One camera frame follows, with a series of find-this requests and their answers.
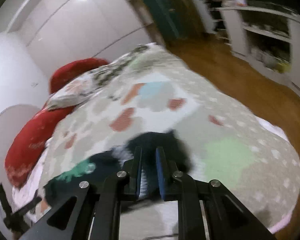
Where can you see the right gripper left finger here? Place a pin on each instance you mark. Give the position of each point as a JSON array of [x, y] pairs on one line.
[[91, 212]]

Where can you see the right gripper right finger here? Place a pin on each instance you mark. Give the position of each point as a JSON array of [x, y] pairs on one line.
[[206, 210]]

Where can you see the black pants with green print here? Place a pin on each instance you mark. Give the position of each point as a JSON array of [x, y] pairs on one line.
[[96, 168]]

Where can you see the pink bed sheet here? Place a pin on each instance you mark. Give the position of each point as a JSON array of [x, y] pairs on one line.
[[25, 194]]

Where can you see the heart patterned quilt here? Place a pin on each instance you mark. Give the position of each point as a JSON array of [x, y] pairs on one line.
[[251, 157]]

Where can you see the long red pillow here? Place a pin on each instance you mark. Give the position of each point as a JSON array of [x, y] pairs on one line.
[[29, 143]]

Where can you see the floral patterned pillow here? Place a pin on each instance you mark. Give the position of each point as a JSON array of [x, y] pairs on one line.
[[83, 87]]

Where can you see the white shelf unit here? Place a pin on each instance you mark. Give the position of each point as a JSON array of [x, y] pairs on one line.
[[269, 40]]

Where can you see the white wardrobe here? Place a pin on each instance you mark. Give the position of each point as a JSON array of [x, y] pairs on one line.
[[57, 32]]

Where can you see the wooden door frame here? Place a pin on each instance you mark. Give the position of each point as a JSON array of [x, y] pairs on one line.
[[170, 21]]

